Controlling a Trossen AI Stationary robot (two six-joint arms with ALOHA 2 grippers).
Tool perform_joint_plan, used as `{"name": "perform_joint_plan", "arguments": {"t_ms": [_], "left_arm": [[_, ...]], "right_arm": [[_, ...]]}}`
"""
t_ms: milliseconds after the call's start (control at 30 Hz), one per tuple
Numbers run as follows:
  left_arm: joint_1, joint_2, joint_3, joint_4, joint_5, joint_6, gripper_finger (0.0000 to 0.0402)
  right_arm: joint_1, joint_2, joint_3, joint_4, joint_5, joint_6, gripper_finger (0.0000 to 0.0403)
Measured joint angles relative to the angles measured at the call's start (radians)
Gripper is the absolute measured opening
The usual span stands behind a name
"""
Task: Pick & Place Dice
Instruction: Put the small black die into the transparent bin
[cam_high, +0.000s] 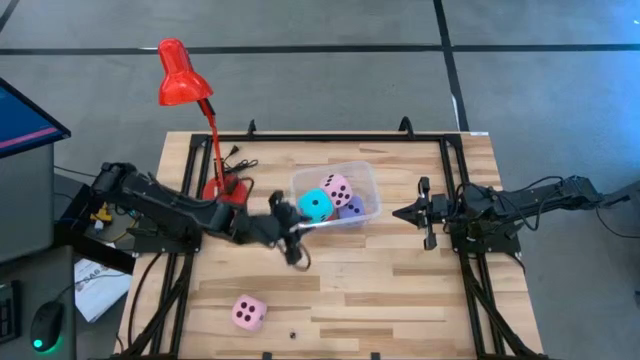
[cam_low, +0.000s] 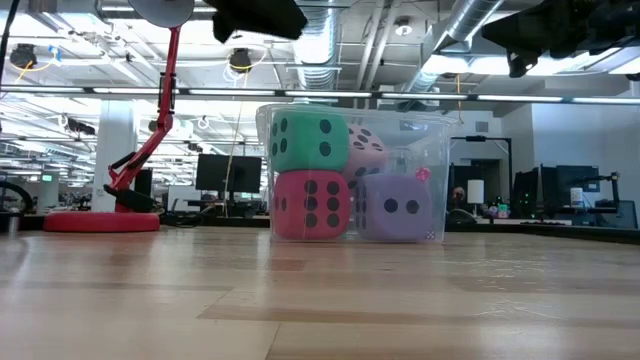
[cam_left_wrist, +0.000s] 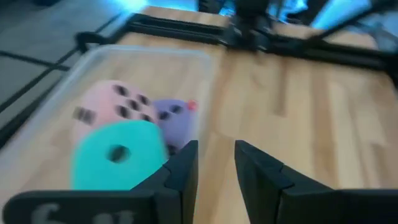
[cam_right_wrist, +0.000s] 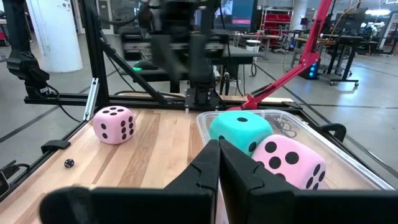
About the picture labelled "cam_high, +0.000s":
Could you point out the large pink foam die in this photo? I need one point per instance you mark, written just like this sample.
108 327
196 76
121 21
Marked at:
330 197
240 320

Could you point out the clear plastic container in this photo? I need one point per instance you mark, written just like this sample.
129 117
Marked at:
365 175

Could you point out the red desk lamp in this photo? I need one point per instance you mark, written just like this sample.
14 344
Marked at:
180 75

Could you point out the black frame clamp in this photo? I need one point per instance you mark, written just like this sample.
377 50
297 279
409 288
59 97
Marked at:
251 129
407 127

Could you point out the large teal foam die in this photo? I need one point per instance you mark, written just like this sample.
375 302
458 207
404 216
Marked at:
310 210

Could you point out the dark grey computer desk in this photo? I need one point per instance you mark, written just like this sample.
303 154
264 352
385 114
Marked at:
30 270

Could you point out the white paper booklet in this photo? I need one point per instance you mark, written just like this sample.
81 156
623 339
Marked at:
100 290

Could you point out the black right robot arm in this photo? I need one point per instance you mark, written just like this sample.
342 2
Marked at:
525 200

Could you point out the black computer mouse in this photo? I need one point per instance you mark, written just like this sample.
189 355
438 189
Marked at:
47 325

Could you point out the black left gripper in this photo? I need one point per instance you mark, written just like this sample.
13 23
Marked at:
265 227

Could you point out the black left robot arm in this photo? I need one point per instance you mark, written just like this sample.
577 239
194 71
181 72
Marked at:
165 207

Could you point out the black keyboard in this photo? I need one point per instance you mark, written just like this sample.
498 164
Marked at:
9 312

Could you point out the large purple foam die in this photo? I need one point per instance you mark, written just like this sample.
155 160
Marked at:
356 212

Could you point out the computer monitor with blue screen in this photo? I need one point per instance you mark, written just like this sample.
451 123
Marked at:
25 125

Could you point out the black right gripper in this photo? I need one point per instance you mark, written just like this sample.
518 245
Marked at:
437 210

